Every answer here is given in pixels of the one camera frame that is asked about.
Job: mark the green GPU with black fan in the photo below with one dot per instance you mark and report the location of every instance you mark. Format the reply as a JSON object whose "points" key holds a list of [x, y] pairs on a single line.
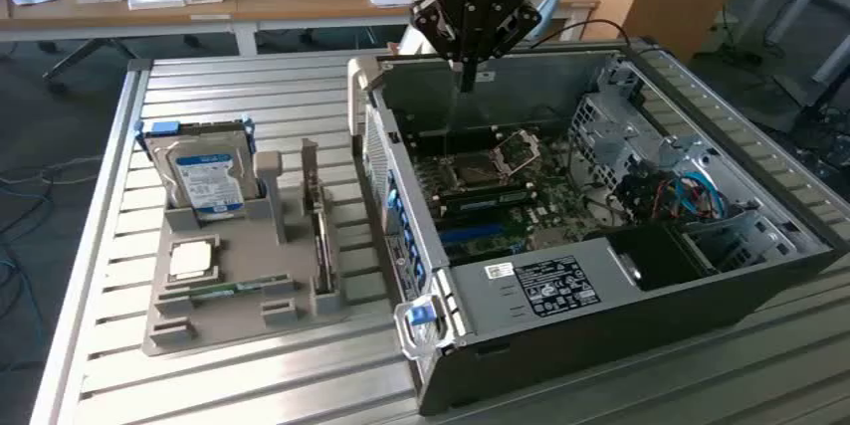
{"points": [[321, 246]]}

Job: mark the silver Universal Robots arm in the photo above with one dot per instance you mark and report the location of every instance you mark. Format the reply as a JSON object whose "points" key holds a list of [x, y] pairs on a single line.
{"points": [[548, 2]]}

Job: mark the metal socket cover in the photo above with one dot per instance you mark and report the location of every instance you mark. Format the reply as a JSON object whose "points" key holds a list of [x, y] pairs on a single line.
{"points": [[532, 148]]}

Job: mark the metal drive cage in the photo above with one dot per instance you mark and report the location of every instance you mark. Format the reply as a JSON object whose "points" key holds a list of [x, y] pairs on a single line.
{"points": [[618, 141]]}

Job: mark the CPU socket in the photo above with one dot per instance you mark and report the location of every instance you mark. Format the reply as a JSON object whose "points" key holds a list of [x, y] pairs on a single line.
{"points": [[475, 171]]}

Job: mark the green motherboard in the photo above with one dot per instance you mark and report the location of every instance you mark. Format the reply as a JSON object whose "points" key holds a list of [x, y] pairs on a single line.
{"points": [[551, 206]]}

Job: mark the blue expansion slot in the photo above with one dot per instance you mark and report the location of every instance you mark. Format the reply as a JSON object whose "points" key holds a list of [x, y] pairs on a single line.
{"points": [[471, 233]]}

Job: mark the hard disk in blue carrier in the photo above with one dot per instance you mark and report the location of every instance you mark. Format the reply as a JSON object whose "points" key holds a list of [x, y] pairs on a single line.
{"points": [[205, 181]]}

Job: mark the black plastic fan shroud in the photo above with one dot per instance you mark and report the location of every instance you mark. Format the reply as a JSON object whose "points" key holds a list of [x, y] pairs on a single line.
{"points": [[663, 256]]}

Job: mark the black desk leg with caster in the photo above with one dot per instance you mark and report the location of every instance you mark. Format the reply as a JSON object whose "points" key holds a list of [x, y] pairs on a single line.
{"points": [[85, 54]]}

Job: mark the grey parts rack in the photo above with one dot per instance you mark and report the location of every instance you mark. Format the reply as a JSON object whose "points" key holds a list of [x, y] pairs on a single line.
{"points": [[252, 256]]}

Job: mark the metal disk bay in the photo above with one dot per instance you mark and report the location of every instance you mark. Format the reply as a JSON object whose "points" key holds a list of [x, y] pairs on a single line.
{"points": [[756, 238]]}

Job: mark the grey power supply unit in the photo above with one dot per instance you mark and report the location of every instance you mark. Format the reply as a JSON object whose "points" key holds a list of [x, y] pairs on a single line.
{"points": [[491, 305]]}

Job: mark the blue case latch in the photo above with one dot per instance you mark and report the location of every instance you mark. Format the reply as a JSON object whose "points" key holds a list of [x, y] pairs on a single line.
{"points": [[418, 316]]}

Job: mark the silver CPU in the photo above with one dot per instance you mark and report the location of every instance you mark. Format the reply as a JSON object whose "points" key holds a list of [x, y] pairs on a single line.
{"points": [[191, 258]]}

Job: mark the green RAM stick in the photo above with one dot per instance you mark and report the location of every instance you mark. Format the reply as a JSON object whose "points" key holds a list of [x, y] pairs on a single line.
{"points": [[219, 289]]}

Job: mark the open black PC case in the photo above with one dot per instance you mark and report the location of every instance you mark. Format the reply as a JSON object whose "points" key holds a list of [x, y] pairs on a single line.
{"points": [[598, 335]]}

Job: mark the white desk frame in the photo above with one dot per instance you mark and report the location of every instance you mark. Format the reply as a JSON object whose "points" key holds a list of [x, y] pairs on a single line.
{"points": [[833, 59]]}

